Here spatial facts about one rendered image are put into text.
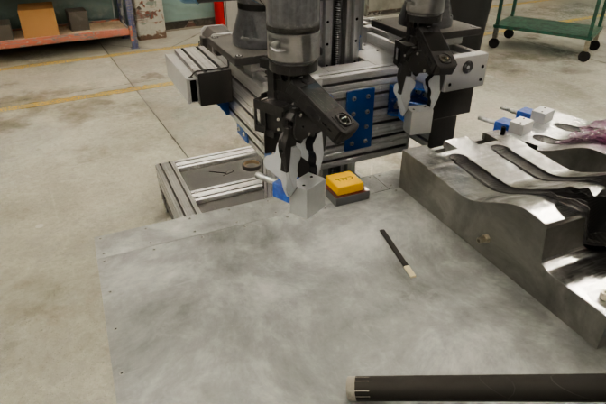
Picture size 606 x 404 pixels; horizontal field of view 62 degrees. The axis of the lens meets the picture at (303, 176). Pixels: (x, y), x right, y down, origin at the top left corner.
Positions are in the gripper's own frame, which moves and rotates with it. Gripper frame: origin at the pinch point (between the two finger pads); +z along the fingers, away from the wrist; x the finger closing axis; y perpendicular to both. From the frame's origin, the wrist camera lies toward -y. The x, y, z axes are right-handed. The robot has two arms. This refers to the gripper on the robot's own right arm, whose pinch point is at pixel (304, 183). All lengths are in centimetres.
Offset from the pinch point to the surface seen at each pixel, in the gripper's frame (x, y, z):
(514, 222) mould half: -17.9, -28.6, 4.8
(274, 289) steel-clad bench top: 9.5, -1.4, 15.0
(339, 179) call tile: -21.6, 7.7, 11.4
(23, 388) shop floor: 27, 91, 95
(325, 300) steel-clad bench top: 6.4, -9.3, 15.0
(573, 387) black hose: 7.8, -44.0, 6.4
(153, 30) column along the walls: -277, 427, 87
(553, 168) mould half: -45, -28, 7
